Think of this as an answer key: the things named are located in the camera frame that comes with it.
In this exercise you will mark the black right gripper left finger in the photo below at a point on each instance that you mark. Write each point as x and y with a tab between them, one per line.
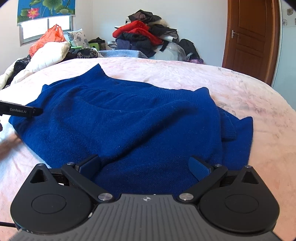
90	167

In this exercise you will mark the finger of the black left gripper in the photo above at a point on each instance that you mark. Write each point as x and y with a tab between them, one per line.
7	108

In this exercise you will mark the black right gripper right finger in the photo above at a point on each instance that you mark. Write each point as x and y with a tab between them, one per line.
199	168

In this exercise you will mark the blue knit sweater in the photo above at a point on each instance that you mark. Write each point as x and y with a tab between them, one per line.
143	134

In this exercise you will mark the pile of dark and red clothes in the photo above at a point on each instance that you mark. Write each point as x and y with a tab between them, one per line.
150	35

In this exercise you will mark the white quilt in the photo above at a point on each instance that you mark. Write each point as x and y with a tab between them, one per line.
50	54

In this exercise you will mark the pink fleece bed blanket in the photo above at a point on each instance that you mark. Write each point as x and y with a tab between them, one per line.
273	148

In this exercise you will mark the orange plastic bag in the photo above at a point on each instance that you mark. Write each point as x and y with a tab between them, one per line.
53	34

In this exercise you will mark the floral pillow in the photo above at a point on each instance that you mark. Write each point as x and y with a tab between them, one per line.
78	38

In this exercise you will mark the lotus flower roller blind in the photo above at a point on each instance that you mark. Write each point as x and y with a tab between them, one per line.
38	9

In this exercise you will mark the frosted glass sliding wardrobe door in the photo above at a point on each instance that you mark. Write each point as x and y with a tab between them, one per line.
284	77

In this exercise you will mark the brown wooden door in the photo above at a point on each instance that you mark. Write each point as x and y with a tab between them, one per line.
252	38

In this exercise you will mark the window with grey frame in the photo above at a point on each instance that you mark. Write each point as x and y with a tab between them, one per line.
31	31

